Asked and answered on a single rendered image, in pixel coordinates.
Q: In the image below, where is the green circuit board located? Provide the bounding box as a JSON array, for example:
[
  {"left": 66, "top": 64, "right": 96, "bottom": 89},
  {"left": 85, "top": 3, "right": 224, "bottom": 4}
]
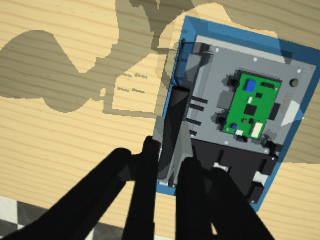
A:
[{"left": 222, "top": 73, "right": 280, "bottom": 139}]

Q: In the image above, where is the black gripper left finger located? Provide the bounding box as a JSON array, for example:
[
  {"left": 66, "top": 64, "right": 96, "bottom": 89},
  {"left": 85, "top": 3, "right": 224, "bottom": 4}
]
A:
[{"left": 0, "top": 116, "right": 164, "bottom": 240}]

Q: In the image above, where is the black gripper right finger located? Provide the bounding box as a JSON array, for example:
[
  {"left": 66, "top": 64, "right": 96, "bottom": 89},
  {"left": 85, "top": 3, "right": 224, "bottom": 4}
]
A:
[{"left": 173, "top": 121, "right": 275, "bottom": 240}]

